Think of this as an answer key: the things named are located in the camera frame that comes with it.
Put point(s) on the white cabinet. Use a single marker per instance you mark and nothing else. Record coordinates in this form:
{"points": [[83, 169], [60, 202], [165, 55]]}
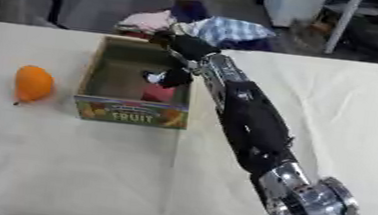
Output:
{"points": [[291, 6]]}

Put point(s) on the blue white checked cloth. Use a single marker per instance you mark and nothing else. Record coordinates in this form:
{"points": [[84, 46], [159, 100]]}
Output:
{"points": [[227, 29]]}

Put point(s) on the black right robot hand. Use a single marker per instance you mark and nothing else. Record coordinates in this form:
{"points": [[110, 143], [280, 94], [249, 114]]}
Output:
{"points": [[188, 49]]}

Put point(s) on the white pole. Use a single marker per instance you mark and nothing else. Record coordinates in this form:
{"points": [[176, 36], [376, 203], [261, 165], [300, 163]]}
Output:
{"points": [[343, 23]]}

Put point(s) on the orange toy pear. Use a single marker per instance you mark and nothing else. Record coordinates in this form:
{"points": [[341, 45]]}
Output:
{"points": [[33, 83]]}

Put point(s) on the red toy fruit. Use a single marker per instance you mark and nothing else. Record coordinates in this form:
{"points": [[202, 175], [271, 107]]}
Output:
{"points": [[159, 93]]}

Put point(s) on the silver and black right robot arm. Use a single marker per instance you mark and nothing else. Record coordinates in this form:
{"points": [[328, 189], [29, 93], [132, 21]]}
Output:
{"points": [[253, 119]]}

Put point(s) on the pink folded cloth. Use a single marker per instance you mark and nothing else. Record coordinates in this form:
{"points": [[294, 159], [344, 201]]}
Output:
{"points": [[146, 22]]}

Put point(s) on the cardboard box with fruit print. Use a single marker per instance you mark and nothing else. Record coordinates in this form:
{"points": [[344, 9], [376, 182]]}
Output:
{"points": [[133, 83]]}

